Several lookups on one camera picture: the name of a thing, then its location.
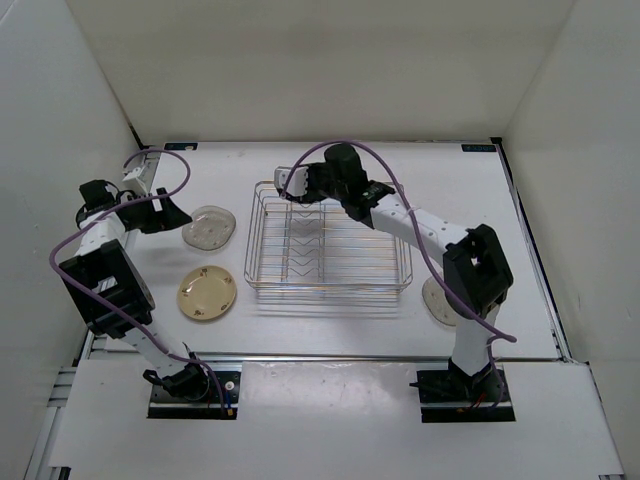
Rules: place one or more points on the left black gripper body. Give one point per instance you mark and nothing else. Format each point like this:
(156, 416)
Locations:
(142, 216)

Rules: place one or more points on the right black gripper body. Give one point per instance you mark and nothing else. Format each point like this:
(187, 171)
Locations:
(320, 184)

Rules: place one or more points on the clear glass plate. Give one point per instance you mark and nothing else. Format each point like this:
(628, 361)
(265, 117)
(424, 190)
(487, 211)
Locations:
(436, 303)
(210, 229)

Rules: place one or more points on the cream floral plate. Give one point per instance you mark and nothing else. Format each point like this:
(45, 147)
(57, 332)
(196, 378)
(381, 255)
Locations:
(206, 293)

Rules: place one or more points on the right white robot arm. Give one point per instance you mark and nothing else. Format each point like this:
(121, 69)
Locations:
(468, 264)

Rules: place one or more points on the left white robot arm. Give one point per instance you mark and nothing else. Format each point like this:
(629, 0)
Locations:
(110, 294)

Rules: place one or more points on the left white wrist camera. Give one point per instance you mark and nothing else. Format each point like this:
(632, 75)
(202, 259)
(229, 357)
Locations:
(138, 179)

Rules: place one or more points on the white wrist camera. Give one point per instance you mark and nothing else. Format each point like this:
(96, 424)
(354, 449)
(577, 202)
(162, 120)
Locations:
(290, 182)
(138, 179)

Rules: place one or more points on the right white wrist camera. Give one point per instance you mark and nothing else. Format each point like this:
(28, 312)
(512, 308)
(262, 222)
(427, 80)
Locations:
(290, 182)

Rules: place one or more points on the chrome wire dish rack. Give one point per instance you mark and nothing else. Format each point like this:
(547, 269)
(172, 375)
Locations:
(318, 247)

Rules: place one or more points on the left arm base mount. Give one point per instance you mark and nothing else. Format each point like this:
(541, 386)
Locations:
(206, 403)

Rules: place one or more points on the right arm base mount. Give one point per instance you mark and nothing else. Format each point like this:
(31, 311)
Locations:
(444, 399)

